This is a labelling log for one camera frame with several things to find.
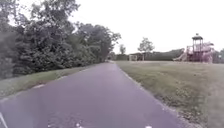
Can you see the small lone tree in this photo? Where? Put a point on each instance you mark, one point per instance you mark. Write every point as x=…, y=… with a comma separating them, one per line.
x=122, y=49
x=145, y=45

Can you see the grey asphalt path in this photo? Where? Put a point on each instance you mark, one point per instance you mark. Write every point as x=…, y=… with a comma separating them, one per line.
x=100, y=96

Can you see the distant hedge line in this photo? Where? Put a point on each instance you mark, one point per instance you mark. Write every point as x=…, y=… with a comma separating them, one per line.
x=163, y=55

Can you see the wood of dense trees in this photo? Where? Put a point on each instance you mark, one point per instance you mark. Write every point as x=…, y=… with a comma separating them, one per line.
x=50, y=43

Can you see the wide grass field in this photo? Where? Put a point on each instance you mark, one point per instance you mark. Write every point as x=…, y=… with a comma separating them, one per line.
x=180, y=80

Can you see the narrow grass verge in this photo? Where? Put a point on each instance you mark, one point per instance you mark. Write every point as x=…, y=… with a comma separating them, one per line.
x=30, y=80

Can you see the red playground tower with slide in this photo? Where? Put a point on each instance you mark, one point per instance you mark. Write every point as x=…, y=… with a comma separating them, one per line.
x=199, y=50

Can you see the white goal frame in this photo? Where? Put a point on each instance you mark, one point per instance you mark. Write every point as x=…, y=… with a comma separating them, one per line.
x=133, y=57

